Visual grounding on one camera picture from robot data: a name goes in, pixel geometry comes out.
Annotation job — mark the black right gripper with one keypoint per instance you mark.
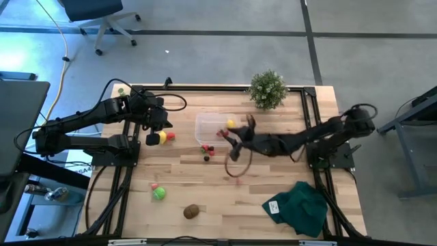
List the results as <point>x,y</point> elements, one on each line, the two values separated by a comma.
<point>256,143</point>

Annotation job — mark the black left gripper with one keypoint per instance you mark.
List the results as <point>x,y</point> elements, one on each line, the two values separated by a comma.
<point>158,118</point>

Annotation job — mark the yellow lemon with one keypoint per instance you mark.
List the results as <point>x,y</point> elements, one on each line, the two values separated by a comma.
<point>162,137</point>
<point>231,123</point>

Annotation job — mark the clear plastic tupperware container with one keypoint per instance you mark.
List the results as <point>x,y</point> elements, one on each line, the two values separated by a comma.
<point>208,128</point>

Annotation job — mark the leafy red strawberry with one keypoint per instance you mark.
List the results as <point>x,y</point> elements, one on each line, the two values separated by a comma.
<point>205,148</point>

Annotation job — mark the green lime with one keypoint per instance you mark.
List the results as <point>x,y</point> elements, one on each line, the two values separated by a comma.
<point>159,193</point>

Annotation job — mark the brown kiwi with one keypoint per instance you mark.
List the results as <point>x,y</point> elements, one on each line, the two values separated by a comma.
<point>191,212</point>

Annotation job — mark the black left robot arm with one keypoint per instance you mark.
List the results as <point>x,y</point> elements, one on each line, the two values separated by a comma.
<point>85,141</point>

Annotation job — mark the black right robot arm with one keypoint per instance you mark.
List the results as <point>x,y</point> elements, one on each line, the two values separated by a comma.
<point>307,136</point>

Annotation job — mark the black clamp knob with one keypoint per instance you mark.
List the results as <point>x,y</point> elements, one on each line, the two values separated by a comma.
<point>167,83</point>

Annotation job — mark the red cherry tomato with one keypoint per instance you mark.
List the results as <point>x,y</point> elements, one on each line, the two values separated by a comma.
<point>212,153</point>

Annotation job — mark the potted green plant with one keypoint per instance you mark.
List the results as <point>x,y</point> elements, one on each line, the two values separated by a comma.
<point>268,89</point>

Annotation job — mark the small pink fruit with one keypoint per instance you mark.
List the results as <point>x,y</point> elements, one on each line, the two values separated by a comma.
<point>154,186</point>

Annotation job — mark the white paper box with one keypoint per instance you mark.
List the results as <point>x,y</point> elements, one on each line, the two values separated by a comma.
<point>76,167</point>

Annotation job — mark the dark green cloth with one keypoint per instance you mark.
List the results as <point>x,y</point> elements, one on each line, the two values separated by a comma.
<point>300,212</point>

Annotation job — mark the dark office chair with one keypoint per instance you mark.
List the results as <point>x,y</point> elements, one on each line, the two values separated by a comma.
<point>92,8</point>

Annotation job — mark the dark grey desk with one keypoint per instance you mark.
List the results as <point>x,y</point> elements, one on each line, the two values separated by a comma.
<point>20,119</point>

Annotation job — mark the grey metal desk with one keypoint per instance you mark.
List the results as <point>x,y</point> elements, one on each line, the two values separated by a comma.
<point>409,157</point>

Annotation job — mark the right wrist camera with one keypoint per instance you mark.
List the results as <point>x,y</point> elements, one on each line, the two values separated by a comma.
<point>235,152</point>

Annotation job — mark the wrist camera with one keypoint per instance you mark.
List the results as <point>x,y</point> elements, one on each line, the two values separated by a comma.
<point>153,139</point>
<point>235,152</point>

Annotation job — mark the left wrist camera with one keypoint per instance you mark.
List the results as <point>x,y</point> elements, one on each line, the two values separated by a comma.
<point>153,139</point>

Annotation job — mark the black aluminium table frame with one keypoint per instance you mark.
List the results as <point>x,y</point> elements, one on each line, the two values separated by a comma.
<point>205,88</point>

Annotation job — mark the silver metal bracket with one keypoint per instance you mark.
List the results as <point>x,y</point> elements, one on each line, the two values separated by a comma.
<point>126,242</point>
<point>317,243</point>

